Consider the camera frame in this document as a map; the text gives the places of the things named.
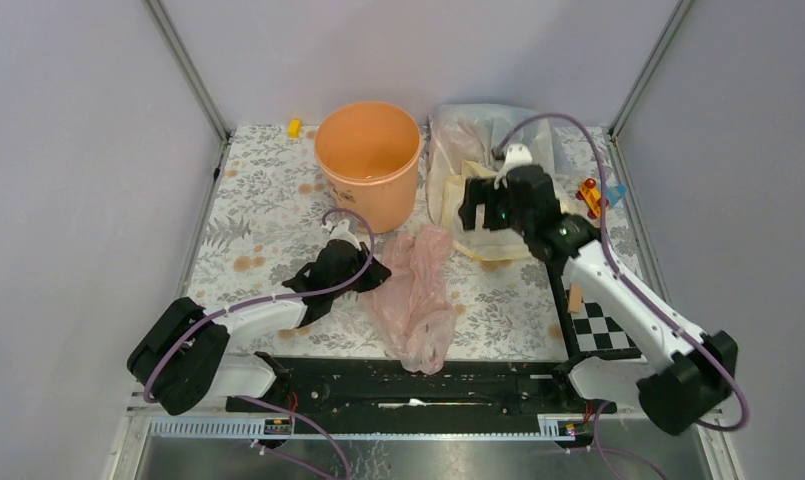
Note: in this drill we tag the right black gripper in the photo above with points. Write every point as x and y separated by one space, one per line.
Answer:
475 194

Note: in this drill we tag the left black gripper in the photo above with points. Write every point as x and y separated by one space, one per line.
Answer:
376 273

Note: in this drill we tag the pink translucent trash bag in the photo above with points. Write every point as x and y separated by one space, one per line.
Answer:
411 310

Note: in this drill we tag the yellowish translucent trash bag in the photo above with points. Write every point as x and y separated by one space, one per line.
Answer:
488 235

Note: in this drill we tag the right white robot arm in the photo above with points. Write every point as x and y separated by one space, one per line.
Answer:
686 372

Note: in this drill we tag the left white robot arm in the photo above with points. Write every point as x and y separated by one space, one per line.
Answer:
183 358

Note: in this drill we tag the orange plastic trash bin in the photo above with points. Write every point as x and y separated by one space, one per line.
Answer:
369 153

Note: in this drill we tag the clear plastic bag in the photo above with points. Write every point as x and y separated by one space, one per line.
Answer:
461 132

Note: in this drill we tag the floral table mat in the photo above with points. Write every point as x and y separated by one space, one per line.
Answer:
265 223

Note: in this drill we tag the orange toy car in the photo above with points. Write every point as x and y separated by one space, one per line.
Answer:
589 193

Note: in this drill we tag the small wooden block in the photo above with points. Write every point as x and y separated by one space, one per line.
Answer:
575 299

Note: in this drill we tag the blue toy piece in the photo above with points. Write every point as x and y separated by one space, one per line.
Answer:
614 194

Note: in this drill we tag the yellow toy block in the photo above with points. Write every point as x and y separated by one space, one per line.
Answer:
294 128

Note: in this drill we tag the black white checkerboard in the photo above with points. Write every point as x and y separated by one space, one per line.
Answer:
593 331

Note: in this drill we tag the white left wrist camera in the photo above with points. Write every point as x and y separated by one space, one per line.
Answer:
341 230

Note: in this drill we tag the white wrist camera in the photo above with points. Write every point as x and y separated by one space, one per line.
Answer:
516 155
341 230

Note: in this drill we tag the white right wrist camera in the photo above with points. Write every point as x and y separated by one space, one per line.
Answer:
516 155

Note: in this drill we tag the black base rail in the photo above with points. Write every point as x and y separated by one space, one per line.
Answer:
371 396

